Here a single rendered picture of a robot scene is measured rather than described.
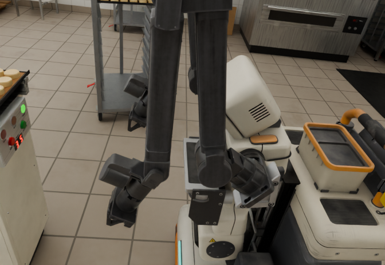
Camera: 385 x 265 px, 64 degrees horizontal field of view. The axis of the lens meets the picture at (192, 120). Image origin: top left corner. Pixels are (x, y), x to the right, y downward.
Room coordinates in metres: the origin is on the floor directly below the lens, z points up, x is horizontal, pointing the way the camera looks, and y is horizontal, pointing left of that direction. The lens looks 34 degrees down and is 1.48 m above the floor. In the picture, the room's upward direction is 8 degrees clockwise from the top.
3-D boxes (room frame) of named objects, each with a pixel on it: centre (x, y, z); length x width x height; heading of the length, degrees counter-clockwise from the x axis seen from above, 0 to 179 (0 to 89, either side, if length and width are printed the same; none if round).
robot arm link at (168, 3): (0.53, 0.07, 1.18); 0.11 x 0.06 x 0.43; 8
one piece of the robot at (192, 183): (0.77, -0.07, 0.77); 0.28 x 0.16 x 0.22; 8
